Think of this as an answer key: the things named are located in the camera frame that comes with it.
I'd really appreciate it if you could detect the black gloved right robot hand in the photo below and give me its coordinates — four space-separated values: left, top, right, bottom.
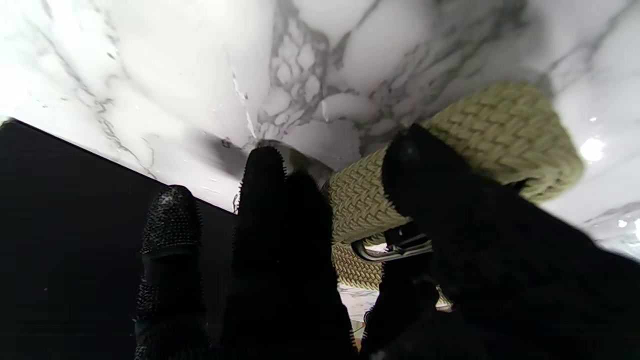
134 123 640 360

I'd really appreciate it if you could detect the beige woven belt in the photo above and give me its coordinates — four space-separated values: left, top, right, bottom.
322 81 586 308

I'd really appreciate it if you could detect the black belt storage box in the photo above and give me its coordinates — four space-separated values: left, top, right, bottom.
0 118 238 360

